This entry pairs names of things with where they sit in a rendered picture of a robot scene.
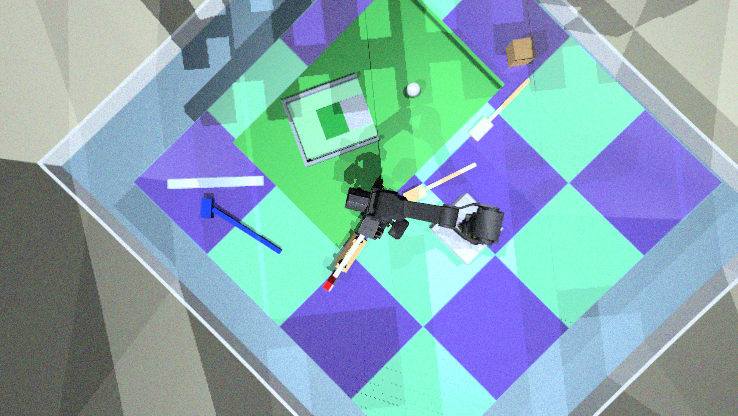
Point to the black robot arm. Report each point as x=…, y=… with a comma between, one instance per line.
x=480, y=227

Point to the white flat bar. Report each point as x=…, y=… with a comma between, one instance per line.
x=216, y=182

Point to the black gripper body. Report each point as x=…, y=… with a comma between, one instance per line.
x=398, y=228

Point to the green flat mat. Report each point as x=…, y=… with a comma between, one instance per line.
x=389, y=45

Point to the white golf ball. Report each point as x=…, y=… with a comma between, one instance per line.
x=413, y=89

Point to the tan cube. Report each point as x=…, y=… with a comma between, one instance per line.
x=520, y=51

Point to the blue golf putter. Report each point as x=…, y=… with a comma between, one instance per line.
x=208, y=211

